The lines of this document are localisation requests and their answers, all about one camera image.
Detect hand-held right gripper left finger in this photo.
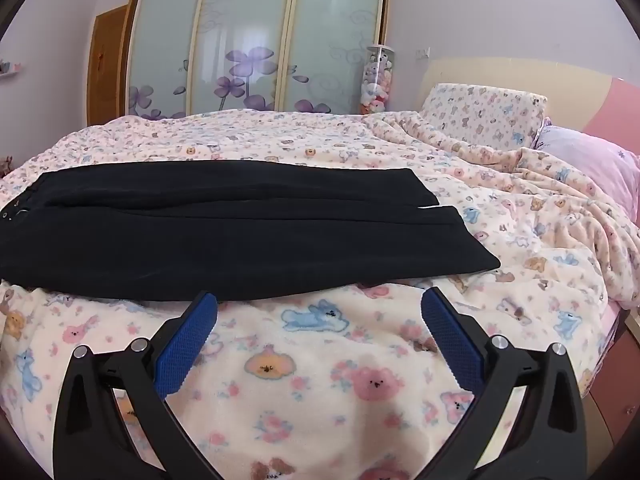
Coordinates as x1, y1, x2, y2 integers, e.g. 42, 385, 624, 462
54, 290, 224, 480

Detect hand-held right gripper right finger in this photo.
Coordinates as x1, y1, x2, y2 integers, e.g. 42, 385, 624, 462
421, 287, 589, 480

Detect black pants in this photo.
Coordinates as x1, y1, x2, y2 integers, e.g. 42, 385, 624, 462
0, 160, 502, 307

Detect printed fleece blanket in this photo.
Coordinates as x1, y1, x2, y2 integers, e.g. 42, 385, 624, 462
0, 108, 640, 480

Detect bear print pillow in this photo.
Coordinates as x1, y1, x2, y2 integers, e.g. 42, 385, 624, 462
418, 82, 550, 154

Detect purple pillow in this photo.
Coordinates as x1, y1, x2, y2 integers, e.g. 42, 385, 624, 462
532, 117, 640, 212

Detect clear cylinder of plush toys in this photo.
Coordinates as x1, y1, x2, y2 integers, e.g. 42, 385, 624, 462
359, 45, 396, 116

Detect cream and pink headboard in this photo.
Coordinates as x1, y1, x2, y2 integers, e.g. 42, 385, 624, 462
417, 57, 640, 162

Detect wooden door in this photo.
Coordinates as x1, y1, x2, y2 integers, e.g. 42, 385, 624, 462
87, 4, 130, 127

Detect wardrobe with flowered glass doors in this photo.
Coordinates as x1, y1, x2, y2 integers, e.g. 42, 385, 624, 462
117, 0, 391, 121

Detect bed frame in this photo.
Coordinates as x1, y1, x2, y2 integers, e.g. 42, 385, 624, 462
580, 304, 640, 443

